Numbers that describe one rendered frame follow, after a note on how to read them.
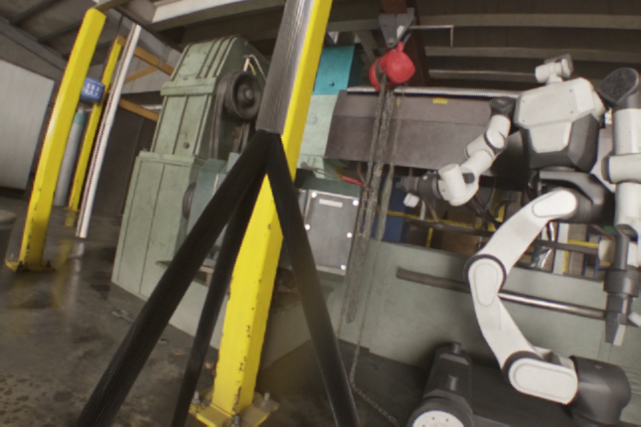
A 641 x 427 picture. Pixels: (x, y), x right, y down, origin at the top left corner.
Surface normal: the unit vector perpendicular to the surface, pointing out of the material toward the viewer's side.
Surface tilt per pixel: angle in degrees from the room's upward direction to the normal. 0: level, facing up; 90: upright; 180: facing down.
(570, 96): 92
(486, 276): 90
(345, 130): 90
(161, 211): 90
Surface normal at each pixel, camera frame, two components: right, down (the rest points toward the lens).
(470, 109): -0.36, -0.36
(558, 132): -0.84, -0.18
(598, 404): -0.44, -0.16
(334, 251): -0.07, -0.11
